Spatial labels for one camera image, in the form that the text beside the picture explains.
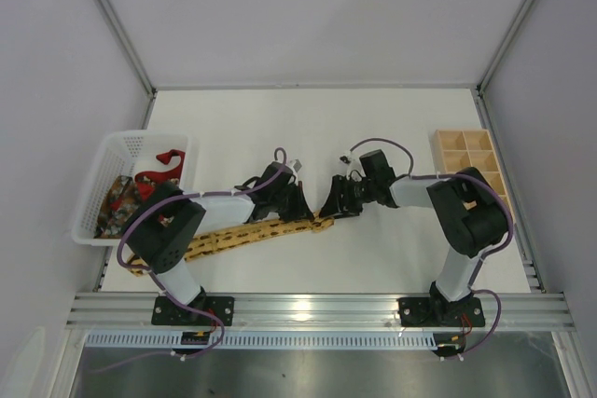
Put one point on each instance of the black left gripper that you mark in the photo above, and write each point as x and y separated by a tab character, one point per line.
289	198

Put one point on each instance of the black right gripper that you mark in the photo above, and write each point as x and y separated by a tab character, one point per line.
347	193

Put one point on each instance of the yellow beetle print tie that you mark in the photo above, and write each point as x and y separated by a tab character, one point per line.
229	238

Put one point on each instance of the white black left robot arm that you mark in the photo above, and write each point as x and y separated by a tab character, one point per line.
162	228

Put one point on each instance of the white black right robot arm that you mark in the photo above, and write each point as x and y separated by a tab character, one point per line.
473	218

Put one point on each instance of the wooden compartment box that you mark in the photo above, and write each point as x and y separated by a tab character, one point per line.
455	150

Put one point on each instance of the red tie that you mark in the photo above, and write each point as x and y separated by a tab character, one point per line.
172	164

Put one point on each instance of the camouflage pattern tie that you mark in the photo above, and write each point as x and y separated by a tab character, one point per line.
119	204

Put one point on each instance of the white plastic basket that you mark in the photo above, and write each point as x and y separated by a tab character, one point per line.
121	156

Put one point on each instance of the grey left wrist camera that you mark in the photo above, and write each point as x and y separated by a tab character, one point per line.
295	165

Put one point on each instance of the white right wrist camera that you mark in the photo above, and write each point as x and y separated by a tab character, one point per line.
348	160

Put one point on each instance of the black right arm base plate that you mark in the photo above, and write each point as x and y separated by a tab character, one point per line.
428	311

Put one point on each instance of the white slotted cable duct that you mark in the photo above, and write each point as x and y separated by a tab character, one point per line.
240	340

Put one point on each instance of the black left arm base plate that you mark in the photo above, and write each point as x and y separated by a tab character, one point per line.
167	313

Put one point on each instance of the aluminium mounting rail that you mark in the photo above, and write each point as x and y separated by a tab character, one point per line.
333	312

